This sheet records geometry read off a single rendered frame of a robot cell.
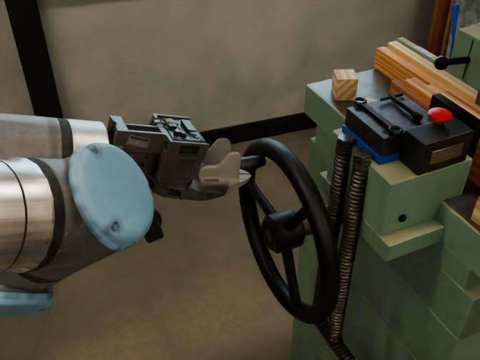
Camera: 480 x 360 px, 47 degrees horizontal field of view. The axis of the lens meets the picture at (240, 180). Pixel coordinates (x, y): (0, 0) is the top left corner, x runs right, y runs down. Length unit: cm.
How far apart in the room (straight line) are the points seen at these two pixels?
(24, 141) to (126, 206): 19
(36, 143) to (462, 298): 59
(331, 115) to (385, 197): 29
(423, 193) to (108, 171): 45
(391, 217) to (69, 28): 156
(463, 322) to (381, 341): 25
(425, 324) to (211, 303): 98
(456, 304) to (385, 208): 20
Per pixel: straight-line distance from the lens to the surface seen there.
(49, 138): 62
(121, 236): 45
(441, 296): 88
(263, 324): 175
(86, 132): 64
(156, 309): 180
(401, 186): 73
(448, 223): 81
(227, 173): 73
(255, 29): 226
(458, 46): 89
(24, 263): 44
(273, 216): 83
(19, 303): 56
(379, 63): 111
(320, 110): 102
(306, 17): 234
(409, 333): 99
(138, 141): 66
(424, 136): 73
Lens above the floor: 139
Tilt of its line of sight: 38 degrees down
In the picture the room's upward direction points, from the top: straight up
